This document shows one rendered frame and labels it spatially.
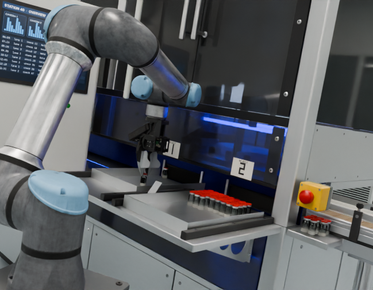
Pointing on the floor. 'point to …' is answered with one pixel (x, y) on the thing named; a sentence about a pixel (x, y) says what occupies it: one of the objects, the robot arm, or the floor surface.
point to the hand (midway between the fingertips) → (143, 171)
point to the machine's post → (298, 140)
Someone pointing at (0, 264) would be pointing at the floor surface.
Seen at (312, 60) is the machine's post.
